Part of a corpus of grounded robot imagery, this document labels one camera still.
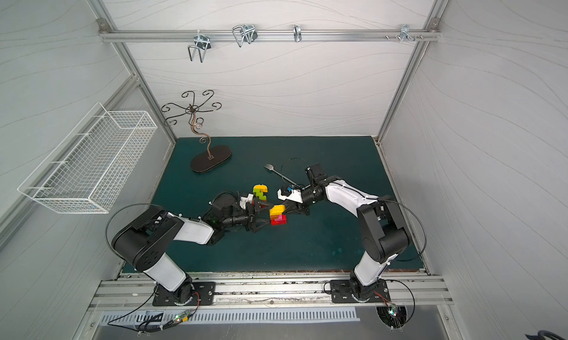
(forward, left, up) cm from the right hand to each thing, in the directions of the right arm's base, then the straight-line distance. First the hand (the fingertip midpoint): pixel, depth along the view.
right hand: (285, 205), depth 86 cm
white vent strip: (-38, +43, -10) cm, 58 cm away
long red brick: (-5, +4, -5) cm, 8 cm away
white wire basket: (-2, +61, +25) cm, 66 cm away
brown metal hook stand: (+25, +42, -5) cm, 49 cm away
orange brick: (-5, +4, 0) cm, 6 cm away
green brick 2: (+7, +11, -5) cm, 14 cm away
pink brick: (-4, +2, -3) cm, 5 cm away
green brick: (+8, +12, -5) cm, 15 cm away
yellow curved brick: (+11, +11, -5) cm, 17 cm away
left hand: (-5, +4, +2) cm, 7 cm away
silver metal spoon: (+24, +9, -7) cm, 27 cm away
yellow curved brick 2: (-4, +3, +3) cm, 5 cm away
